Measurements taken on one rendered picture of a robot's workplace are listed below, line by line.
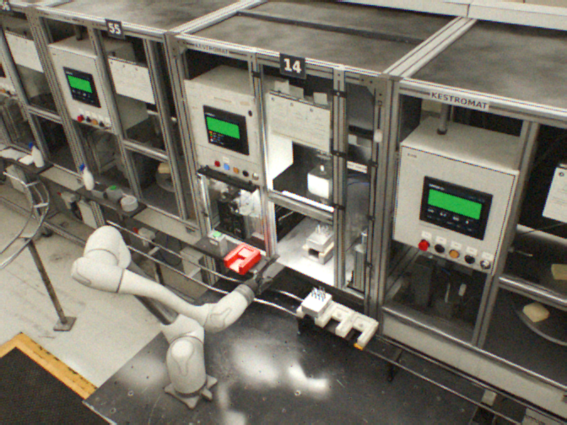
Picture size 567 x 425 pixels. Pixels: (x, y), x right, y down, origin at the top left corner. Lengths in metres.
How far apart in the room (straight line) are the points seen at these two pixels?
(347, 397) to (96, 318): 2.14
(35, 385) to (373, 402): 2.20
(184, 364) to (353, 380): 0.78
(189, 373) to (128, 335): 1.49
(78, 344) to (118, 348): 0.29
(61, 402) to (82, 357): 0.34
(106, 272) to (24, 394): 1.80
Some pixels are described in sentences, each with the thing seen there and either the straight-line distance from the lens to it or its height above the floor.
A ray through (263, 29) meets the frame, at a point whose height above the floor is 2.01.
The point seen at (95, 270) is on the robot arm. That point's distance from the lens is 2.16.
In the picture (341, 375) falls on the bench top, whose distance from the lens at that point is 2.62.
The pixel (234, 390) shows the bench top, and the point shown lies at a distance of 2.60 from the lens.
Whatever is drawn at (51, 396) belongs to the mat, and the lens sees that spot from 3.74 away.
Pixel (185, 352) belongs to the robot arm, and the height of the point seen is 0.95.
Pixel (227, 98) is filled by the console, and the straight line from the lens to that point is 2.45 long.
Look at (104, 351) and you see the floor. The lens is 3.86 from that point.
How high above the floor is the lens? 2.78
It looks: 36 degrees down
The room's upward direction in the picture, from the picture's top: 4 degrees counter-clockwise
